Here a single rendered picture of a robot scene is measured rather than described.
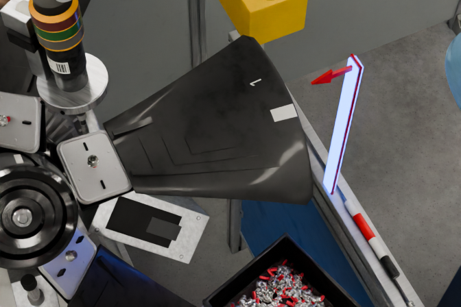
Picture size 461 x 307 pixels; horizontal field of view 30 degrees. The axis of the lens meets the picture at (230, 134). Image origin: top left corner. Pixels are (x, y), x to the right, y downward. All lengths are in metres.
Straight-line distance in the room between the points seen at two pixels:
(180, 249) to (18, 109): 0.33
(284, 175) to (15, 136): 0.32
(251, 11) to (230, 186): 0.36
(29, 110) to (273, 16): 0.49
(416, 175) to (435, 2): 0.51
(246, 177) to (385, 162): 1.42
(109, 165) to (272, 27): 0.43
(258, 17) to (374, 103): 1.26
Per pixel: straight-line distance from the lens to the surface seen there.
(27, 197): 0.94
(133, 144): 1.01
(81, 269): 1.05
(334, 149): 1.26
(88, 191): 0.99
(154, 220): 1.14
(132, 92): 2.17
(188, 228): 1.16
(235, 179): 1.02
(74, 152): 1.02
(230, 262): 2.24
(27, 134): 0.96
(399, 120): 2.50
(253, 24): 1.30
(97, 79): 0.86
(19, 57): 0.95
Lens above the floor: 2.05
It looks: 58 degrees down
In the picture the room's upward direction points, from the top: 1 degrees clockwise
